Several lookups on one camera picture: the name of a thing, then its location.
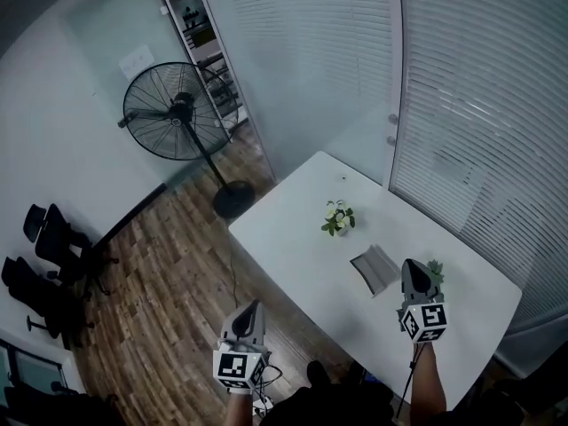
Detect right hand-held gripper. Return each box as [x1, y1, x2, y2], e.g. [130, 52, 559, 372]
[396, 258, 448, 343]

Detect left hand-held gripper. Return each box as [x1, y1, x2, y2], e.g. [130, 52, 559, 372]
[212, 298, 270, 392]

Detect person's right forearm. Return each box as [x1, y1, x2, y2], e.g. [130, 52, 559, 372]
[410, 342, 447, 426]

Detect person's left forearm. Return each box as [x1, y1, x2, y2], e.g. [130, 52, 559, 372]
[224, 391, 256, 426]

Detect small green succulent plant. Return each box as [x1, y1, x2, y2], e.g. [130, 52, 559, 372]
[426, 258, 446, 286]

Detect person's left shoe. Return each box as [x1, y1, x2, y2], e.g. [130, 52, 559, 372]
[306, 360, 329, 388]

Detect potted plant with white flowers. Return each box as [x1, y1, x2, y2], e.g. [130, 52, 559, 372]
[320, 200, 356, 238]

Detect person's dark trousers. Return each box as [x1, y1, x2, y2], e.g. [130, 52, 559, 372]
[261, 382, 396, 426]

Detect wide white window blind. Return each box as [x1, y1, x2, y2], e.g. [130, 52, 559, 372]
[389, 0, 568, 327]

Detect black office chair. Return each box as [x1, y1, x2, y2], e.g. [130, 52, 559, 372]
[1, 256, 97, 350]
[0, 382, 121, 426]
[24, 203, 120, 299]

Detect white low cabinet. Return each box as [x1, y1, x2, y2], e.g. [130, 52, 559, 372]
[0, 337, 85, 394]

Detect black standing fan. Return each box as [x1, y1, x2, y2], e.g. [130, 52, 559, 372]
[117, 61, 256, 219]

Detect narrow white window blind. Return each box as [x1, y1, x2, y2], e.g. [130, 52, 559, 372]
[194, 0, 403, 185]

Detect shelf with items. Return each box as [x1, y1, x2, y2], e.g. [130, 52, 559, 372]
[154, 0, 249, 141]

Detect black fan power cable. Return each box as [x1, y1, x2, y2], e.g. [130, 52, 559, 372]
[227, 219, 243, 312]

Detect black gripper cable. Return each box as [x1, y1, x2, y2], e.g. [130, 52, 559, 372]
[393, 343, 421, 419]

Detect white paper sheet on wall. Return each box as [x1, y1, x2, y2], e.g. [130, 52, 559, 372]
[118, 44, 155, 82]

